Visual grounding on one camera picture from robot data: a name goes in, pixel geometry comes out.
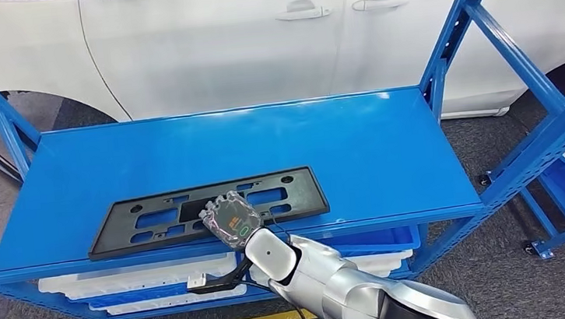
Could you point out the black plastic panel part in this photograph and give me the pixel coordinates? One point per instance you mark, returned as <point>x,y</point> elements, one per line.
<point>312,199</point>

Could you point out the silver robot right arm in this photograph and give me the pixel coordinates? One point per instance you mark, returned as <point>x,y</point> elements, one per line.
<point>325,278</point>

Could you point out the blue metal shelf rack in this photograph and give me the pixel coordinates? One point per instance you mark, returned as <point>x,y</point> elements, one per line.
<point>260,145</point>

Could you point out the white car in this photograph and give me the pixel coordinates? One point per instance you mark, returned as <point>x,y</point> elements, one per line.
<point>199,47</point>

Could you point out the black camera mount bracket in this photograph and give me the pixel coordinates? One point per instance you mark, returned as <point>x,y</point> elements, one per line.
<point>227,282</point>

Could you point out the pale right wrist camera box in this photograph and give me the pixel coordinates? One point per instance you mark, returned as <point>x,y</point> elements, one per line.
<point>197,281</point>

